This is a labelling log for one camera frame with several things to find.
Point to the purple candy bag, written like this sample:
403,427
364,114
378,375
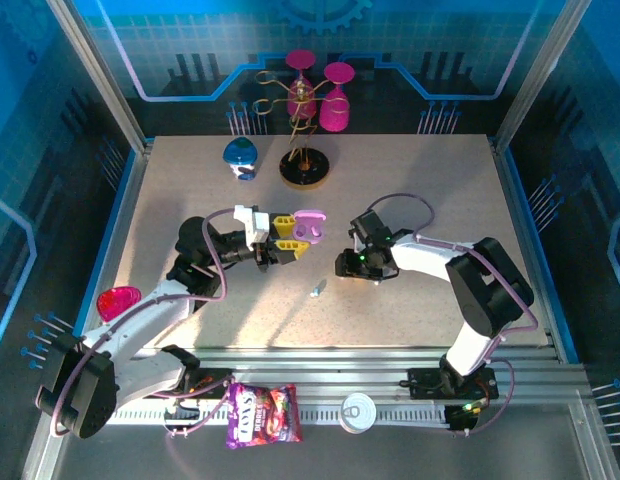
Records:
262,415

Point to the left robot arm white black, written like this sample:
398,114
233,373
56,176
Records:
140,320

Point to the aluminium frame post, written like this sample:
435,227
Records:
100,75
540,70

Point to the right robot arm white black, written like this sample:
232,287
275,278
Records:
430,257

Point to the black controller board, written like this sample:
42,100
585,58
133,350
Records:
182,415
462,417

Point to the aluminium table side rail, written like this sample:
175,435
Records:
505,175
135,185

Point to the pink wine glass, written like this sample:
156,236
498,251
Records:
335,120
300,59

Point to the pink red stemless glass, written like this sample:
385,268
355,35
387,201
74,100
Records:
115,302

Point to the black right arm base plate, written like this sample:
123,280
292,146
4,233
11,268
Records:
425,382

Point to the silver tin can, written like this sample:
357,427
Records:
357,412

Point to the long aluminium mounting rail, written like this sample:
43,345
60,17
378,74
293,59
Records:
315,370

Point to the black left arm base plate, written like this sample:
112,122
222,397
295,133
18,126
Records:
215,382

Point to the purple earbud charging case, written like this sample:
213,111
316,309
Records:
310,215

